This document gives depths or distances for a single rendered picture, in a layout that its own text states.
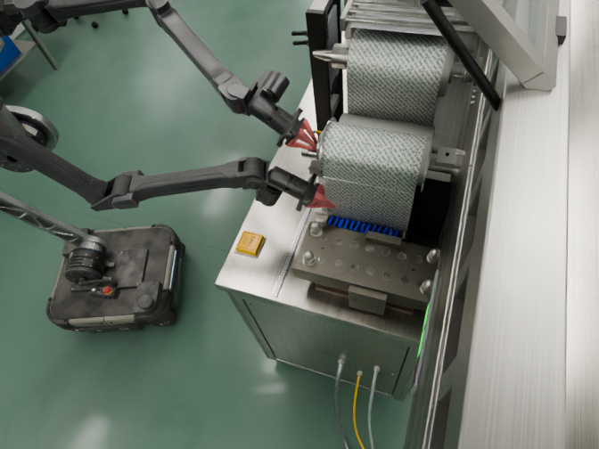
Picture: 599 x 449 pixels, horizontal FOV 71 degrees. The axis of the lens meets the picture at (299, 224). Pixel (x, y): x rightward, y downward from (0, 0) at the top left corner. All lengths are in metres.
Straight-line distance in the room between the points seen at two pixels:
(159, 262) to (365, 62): 1.52
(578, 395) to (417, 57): 0.79
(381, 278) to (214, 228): 1.59
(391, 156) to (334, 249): 0.32
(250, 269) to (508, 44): 0.97
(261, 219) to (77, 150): 2.23
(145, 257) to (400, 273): 1.48
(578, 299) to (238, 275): 0.92
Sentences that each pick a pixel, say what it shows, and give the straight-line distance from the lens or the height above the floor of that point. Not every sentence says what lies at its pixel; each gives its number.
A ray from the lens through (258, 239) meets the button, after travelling 1.36.
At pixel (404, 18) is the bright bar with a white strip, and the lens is 1.18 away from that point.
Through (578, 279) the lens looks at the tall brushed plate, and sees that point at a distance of 0.77.
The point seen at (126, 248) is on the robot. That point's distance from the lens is 2.40.
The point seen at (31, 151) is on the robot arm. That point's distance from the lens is 1.25.
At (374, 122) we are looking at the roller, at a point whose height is 1.23.
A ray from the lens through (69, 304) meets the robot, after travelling 2.39.
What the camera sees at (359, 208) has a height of 1.09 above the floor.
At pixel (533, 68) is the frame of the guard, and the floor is 1.69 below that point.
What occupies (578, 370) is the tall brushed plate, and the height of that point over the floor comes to 1.44.
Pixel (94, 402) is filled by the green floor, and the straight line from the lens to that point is 2.43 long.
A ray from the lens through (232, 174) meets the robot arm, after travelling 1.15.
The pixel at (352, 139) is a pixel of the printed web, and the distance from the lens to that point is 1.04.
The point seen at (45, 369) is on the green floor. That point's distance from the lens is 2.63.
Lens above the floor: 2.06
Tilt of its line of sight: 56 degrees down
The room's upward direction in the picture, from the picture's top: 11 degrees counter-clockwise
